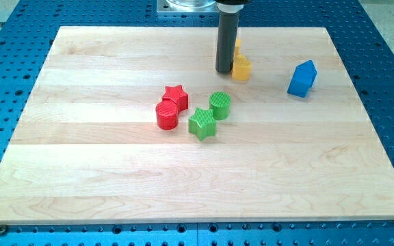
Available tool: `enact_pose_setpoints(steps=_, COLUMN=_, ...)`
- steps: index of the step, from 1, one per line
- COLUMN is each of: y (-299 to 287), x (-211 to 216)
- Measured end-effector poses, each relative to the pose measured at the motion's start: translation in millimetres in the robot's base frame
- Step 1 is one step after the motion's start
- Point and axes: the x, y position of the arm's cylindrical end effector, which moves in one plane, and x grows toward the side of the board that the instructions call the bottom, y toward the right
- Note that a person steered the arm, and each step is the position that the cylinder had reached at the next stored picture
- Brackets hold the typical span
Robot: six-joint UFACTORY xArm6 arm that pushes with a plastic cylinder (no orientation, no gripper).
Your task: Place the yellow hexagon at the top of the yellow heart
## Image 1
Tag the yellow hexagon block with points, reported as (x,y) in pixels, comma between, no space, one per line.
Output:
(237,50)

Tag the yellow heart block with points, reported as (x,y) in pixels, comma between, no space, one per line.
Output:
(241,68)

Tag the green star block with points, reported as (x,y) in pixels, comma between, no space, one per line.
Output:
(202,123)

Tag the green cylinder block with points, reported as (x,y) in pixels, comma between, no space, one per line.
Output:
(220,103)

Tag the red cylinder block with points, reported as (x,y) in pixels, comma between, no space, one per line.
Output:
(167,115)

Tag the red star block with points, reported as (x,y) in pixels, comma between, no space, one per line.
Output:
(177,95)

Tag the wooden board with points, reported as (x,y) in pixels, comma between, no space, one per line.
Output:
(87,148)

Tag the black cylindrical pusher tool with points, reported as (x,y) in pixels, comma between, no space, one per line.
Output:
(227,33)

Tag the blue pentagon house block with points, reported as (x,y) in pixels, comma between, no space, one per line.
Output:
(303,79)

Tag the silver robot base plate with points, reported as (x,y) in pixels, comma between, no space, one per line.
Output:
(186,6)

